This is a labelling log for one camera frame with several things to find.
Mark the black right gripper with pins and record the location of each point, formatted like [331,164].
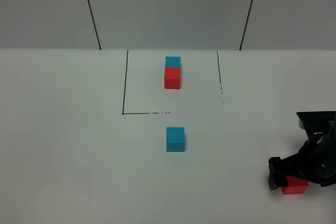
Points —
[315,162]

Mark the template red cube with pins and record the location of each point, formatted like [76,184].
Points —
[172,78]

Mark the template blue cube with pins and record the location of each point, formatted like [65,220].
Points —
[173,62]

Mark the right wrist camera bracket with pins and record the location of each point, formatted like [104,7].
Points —
[316,122]

